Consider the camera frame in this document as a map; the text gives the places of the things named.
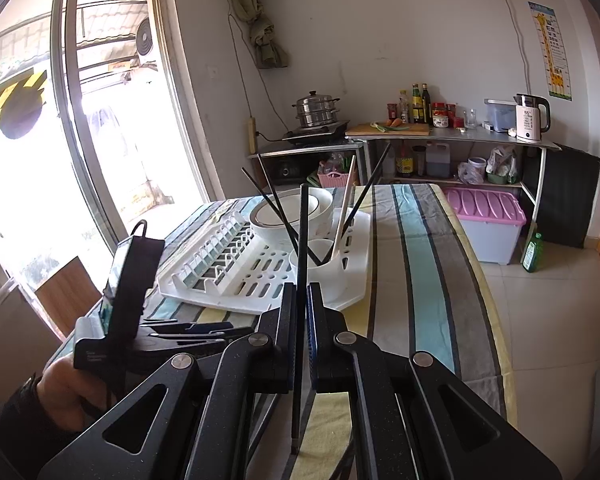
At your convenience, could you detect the black chopstick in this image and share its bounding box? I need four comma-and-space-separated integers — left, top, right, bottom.
290, 184, 309, 455
343, 144, 390, 231
240, 166, 326, 267
257, 154, 298, 252

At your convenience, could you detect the metal kitchen shelf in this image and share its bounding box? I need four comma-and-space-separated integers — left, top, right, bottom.
250, 124, 562, 229

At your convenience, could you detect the person's left hand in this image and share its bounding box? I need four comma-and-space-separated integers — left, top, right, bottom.
36, 354, 114, 432

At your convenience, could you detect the green hanging cloth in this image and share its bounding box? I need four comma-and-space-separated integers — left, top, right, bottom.
230, 0, 289, 70

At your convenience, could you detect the dark sauce bottle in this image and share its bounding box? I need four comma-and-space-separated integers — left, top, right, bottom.
422, 82, 434, 126

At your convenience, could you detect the white plastic jug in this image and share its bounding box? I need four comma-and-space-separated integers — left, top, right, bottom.
425, 142, 451, 179

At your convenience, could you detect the light wooden chopstick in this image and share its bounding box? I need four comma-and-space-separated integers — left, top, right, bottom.
328, 155, 357, 262

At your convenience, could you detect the white power strip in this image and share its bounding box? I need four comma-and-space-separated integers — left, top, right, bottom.
247, 116, 258, 154

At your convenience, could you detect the green glass bottle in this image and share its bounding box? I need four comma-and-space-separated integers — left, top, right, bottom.
521, 232, 543, 273

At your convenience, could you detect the wooden cutting board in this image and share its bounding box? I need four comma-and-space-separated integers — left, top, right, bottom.
346, 122, 430, 138

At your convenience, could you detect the black induction cooker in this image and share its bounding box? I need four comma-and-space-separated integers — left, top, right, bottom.
283, 120, 349, 145

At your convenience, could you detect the giraffe height wall chart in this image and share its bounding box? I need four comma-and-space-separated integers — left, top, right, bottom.
528, 1, 572, 101

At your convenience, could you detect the blue transparent container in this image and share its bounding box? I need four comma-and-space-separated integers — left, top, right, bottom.
484, 99, 516, 133

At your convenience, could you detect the white utensil cup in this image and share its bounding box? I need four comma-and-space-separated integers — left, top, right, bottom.
289, 238, 348, 308

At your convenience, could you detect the white dish drying rack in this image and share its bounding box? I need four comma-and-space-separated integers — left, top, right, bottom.
157, 211, 372, 314

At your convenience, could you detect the pink plastic basket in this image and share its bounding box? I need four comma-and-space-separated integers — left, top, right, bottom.
317, 171, 349, 188

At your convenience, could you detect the striped tablecloth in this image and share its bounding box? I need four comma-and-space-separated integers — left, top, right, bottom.
164, 184, 515, 479

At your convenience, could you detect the pink storage box lid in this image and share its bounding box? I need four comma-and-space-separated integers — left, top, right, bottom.
444, 188, 527, 226

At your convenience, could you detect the stainless steel steamer pot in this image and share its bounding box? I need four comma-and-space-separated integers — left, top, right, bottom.
292, 90, 340, 128

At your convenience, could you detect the white electric kettle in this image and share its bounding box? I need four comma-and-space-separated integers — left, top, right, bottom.
514, 93, 550, 142

